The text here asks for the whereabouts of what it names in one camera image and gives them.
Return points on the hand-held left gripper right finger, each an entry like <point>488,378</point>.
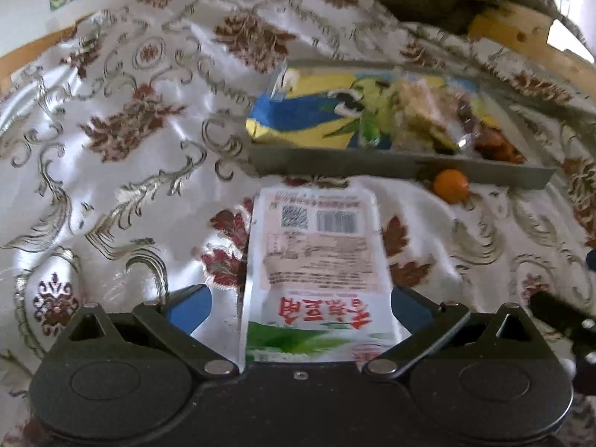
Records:
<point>412,312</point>

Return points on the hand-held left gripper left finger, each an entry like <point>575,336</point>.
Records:
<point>188,309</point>

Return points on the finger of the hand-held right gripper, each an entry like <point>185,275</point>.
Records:
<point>563,316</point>

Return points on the white barcode snack packet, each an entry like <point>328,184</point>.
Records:
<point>316,270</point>

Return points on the grey tray with cartoon drawing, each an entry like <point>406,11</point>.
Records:
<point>335,165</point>

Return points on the orange clear snack packet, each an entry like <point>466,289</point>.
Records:
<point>499,145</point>

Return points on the clear cereal bar packet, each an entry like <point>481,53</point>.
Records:
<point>421,109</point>

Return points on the orange ball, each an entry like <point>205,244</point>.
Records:
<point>450,185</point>

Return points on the floral printed cloth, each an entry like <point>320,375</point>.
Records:
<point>116,172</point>

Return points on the wooden board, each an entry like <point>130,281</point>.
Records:
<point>512,32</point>
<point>28,53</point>

